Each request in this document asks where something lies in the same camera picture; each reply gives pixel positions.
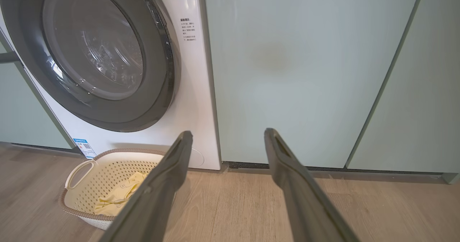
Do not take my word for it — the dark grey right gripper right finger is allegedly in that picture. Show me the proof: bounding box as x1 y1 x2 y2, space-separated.
264 128 360 242

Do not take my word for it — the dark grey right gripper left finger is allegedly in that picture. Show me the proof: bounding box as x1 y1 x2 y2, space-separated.
100 131 194 242

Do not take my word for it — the pale yellow garment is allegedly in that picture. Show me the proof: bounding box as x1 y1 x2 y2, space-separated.
94 172 148 217

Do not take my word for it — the dark round washing machine door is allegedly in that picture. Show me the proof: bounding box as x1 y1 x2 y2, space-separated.
0 0 181 133

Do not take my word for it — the cream perforated laundry basket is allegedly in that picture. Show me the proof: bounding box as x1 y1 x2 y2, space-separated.
59 149 169 231

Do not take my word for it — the white front-load washing machine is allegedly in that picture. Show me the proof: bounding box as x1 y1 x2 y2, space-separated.
0 0 221 171

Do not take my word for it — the round drain filter cover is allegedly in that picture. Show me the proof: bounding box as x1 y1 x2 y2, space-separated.
189 148 204 168

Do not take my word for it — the blue energy label sticker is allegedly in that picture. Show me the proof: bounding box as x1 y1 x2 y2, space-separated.
73 138 97 159

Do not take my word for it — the wide pale green cabinet panel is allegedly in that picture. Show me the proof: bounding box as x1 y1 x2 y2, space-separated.
204 0 423 169

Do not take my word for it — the printed warning text sticker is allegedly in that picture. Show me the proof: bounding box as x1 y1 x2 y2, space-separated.
180 18 197 43

